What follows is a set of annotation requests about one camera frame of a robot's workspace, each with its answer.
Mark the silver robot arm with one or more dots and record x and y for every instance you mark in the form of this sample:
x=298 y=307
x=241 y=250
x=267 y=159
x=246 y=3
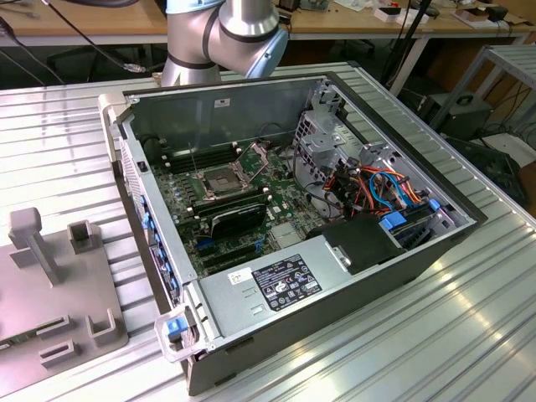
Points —
x=234 y=25

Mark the black RAM slot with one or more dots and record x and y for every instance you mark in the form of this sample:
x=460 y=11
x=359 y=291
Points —
x=232 y=206
x=201 y=151
x=205 y=162
x=230 y=199

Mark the CPU socket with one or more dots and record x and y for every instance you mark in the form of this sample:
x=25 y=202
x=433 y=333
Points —
x=222 y=182

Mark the black expansion slot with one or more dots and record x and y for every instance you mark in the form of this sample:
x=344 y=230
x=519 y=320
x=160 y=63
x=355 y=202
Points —
x=232 y=261
x=228 y=251

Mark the green motherboard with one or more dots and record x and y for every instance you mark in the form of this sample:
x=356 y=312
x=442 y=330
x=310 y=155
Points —
x=285 y=201

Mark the silver chipset heat sink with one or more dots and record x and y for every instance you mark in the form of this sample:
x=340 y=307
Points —
x=287 y=236

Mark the silver perforated drive cage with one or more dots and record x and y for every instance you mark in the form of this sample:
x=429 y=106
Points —
x=318 y=146

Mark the metal locking lever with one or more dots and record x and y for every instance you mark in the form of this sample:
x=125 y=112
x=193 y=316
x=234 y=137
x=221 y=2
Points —
x=194 y=157

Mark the open black PC case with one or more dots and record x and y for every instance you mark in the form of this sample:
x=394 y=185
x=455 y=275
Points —
x=272 y=104

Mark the black drive bay cover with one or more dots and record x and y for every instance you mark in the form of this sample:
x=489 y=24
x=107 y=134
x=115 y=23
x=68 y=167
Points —
x=360 y=243

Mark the silver power supply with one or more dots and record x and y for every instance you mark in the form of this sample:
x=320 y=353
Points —
x=234 y=301

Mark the blue disk carrier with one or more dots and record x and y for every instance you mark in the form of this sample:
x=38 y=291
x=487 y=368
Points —
x=395 y=222

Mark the blue case latch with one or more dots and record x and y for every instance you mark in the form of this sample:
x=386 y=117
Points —
x=175 y=327

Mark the small blue drive clip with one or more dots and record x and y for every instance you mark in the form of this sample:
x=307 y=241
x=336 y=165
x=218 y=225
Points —
x=434 y=205

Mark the white box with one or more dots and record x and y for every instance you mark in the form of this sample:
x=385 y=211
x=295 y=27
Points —
x=393 y=16

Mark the dark flat panel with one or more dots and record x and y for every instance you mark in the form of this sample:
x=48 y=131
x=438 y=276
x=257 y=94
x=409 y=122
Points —
x=494 y=167

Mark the wooden desk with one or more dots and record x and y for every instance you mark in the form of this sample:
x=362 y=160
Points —
x=104 y=21

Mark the grey parts rack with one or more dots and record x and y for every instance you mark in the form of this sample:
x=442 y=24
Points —
x=42 y=293

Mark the brown cardboard box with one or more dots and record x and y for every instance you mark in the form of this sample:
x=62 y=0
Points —
x=471 y=17

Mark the grey metal slat shelf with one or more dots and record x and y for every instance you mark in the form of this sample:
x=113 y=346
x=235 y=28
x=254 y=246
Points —
x=519 y=63

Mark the green RAM stick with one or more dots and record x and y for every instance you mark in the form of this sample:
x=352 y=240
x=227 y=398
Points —
x=17 y=341

